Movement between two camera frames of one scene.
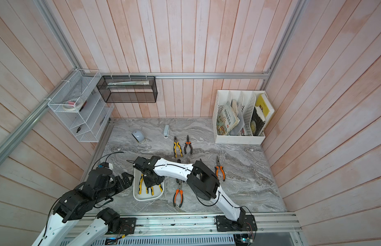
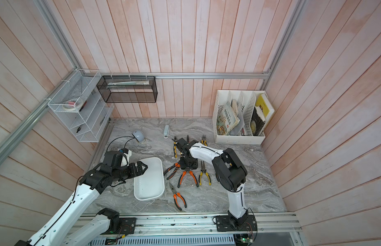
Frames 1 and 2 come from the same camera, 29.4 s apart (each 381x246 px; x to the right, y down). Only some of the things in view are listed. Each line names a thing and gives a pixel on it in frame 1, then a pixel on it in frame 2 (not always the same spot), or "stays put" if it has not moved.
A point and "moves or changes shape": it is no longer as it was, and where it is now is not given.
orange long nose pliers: (179, 188) moves or changes shape
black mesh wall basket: (128, 89) stays put
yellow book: (267, 109) stays put
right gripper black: (148, 184) → (193, 166)
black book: (257, 121) stays put
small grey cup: (139, 136) stays put
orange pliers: (177, 180) moves or changes shape
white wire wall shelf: (77, 103) stays put
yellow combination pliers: (152, 189) → (204, 140)
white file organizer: (241, 117) stays put
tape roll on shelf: (70, 104) stays put
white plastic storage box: (141, 192) stays put
